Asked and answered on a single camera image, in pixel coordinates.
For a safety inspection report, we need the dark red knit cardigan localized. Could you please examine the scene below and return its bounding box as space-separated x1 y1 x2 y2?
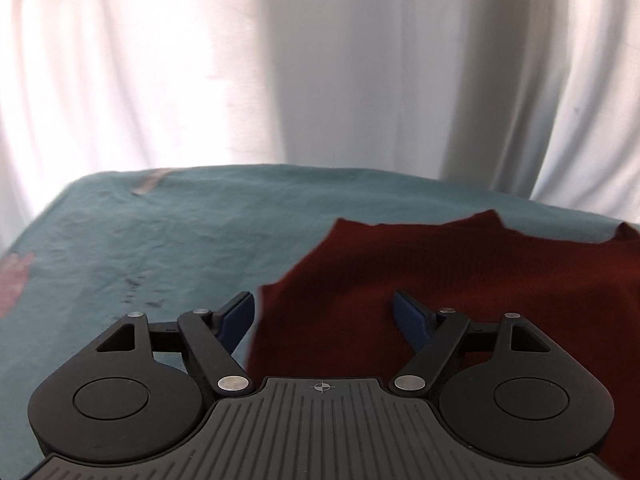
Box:
247 210 639 479

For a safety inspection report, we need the light blue mushroom bedsheet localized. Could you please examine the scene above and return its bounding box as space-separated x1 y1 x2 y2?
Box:
1 165 618 479

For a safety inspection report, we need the white sheer curtain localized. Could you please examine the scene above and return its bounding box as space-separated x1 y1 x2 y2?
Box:
1 0 639 245

